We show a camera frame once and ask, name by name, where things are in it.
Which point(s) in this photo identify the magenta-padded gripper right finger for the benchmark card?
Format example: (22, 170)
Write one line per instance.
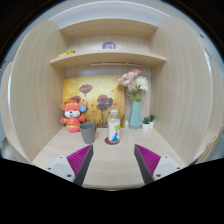
(163, 165)

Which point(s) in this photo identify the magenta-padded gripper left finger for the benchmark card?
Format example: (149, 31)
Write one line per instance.
(63, 166)

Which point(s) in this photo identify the clear plastic drink bottle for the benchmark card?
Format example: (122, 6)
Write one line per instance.
(113, 128)

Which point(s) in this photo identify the grey textured mug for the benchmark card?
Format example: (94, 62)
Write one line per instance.
(87, 133)

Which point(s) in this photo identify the small succulent in white pot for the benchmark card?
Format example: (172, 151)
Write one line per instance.
(152, 123)
(146, 126)

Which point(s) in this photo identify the red plush mouse toy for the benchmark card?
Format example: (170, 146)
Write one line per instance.
(72, 120)

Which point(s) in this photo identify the flat round red coaster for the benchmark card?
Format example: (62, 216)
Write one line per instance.
(106, 142)

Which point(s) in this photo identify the teal faceted vase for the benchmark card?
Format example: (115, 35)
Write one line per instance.
(135, 116)

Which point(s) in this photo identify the pink and white flower bouquet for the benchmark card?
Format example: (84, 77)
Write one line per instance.
(133, 83)

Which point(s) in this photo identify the yellow poppy flower painting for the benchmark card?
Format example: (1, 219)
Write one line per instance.
(100, 86)

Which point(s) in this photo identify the white light bar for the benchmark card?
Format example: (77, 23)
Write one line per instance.
(116, 64)

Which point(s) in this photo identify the wooden shelf unit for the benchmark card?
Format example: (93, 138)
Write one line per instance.
(106, 56)

